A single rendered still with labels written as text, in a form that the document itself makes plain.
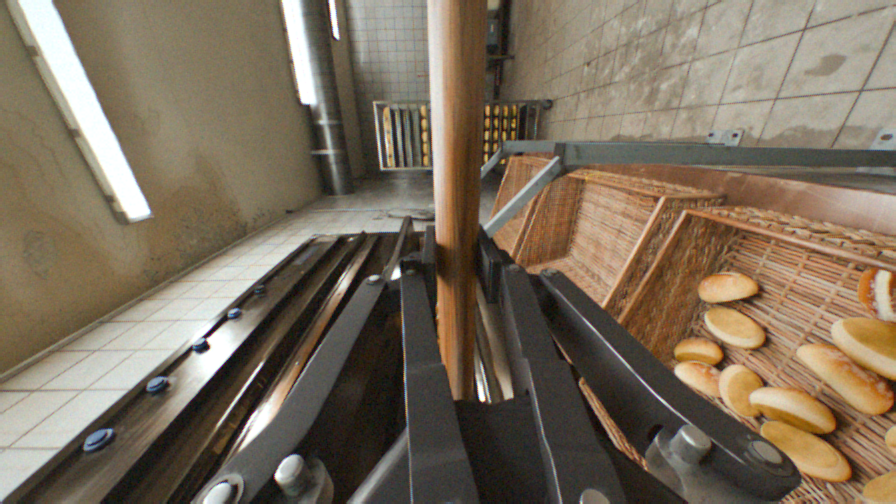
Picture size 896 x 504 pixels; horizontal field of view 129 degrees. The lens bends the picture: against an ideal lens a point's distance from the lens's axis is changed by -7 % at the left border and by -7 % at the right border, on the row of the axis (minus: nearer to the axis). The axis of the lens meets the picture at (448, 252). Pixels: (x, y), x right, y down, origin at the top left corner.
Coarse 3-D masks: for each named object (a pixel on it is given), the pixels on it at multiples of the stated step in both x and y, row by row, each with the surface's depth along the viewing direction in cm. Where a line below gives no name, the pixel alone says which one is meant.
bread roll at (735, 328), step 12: (708, 312) 50; (720, 312) 48; (732, 312) 47; (708, 324) 49; (720, 324) 47; (732, 324) 46; (744, 324) 44; (756, 324) 43; (720, 336) 47; (732, 336) 44; (744, 336) 43; (756, 336) 42; (744, 348) 44
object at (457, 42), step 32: (448, 0) 11; (480, 0) 11; (448, 32) 11; (480, 32) 11; (448, 64) 12; (480, 64) 12; (448, 96) 12; (480, 96) 13; (448, 128) 13; (480, 128) 13; (448, 160) 14; (480, 160) 14; (448, 192) 14; (480, 192) 15; (448, 224) 15; (448, 256) 16; (448, 288) 17; (448, 320) 18; (448, 352) 20
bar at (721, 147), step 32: (576, 160) 50; (608, 160) 50; (640, 160) 50; (672, 160) 50; (704, 160) 51; (736, 160) 51; (768, 160) 51; (800, 160) 52; (832, 160) 52; (864, 160) 52; (480, 320) 35; (480, 352) 30; (480, 384) 26
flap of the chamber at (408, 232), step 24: (408, 216) 162; (408, 240) 138; (384, 336) 72; (384, 360) 69; (384, 384) 66; (360, 408) 50; (384, 408) 63; (360, 432) 48; (384, 432) 60; (360, 456) 46; (336, 480) 37; (360, 480) 44
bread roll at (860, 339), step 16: (848, 320) 31; (864, 320) 30; (832, 336) 32; (848, 336) 30; (864, 336) 29; (880, 336) 29; (848, 352) 30; (864, 352) 29; (880, 352) 28; (880, 368) 28
